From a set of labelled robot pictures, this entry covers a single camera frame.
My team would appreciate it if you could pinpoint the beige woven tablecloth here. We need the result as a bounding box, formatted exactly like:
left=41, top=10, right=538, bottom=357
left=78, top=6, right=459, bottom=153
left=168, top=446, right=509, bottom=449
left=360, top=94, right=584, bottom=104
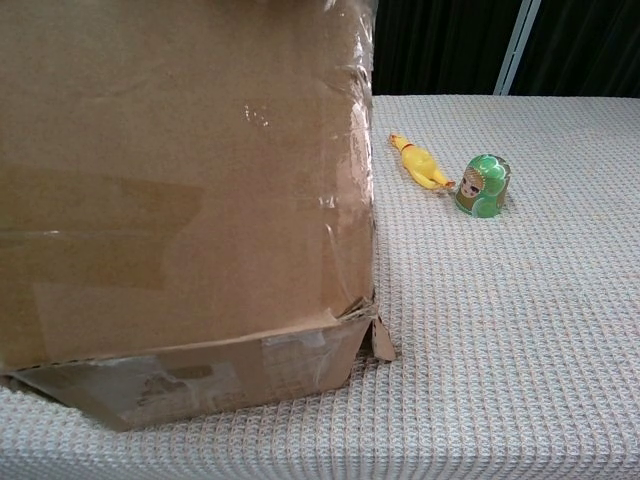
left=0, top=93, right=640, bottom=480

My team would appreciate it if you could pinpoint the white frame post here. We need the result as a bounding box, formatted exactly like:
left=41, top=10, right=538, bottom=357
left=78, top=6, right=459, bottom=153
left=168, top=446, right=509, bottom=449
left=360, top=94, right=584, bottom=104
left=493, top=0, right=542, bottom=96

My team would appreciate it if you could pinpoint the yellow rubber chicken toy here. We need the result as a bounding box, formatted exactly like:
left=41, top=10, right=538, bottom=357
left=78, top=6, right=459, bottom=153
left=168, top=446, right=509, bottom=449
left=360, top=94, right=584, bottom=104
left=388, top=132, right=457, bottom=191

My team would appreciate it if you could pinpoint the green nesting doll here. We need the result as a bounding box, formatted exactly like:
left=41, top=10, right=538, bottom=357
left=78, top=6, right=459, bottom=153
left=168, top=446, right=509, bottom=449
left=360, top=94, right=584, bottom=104
left=453, top=152, right=512, bottom=220

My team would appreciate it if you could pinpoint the brown cardboard shipping box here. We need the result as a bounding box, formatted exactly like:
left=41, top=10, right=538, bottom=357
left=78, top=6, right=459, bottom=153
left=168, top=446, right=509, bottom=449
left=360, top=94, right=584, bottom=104
left=0, top=0, right=397, bottom=434

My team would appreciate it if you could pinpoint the black curtain panel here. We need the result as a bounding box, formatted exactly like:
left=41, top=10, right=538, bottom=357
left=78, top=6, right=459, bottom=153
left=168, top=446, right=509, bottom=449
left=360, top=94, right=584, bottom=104
left=372, top=0, right=524, bottom=96
left=514, top=0, right=640, bottom=97

